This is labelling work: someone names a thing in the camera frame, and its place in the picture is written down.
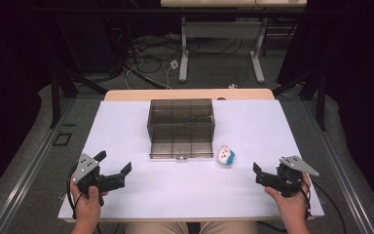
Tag dark transparent drawer box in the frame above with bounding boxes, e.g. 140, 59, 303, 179
146, 98, 216, 161

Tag person's legs in beige trousers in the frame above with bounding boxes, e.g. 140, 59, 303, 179
124, 220, 260, 234

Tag metal floor rail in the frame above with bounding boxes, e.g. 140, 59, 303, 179
0, 97, 77, 234
301, 97, 374, 234

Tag white desk with metal legs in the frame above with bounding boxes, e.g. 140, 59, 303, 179
160, 0, 308, 84

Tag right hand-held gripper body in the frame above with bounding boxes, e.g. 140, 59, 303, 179
254, 155, 320, 199

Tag black metal stand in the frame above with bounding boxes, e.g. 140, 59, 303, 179
45, 19, 109, 130
272, 64, 327, 132

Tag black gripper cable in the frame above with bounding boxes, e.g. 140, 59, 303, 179
300, 176, 349, 234
65, 164, 80, 220

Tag person's left hand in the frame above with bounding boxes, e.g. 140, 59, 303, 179
69, 174, 109, 228

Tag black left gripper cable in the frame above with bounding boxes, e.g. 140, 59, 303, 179
65, 164, 80, 220

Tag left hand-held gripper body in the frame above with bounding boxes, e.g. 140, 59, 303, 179
72, 153, 127, 207

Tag white table board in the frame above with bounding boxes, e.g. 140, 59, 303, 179
57, 98, 325, 222

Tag wooden table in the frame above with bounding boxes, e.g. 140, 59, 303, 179
103, 88, 276, 102

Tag white and blue small toy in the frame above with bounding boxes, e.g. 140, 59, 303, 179
216, 144, 237, 166

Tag bundle of floor cables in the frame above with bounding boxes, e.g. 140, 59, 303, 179
110, 32, 251, 91

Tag person's right hand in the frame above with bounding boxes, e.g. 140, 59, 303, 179
264, 172, 313, 227

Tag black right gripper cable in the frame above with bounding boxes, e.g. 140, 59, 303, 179
300, 176, 349, 234

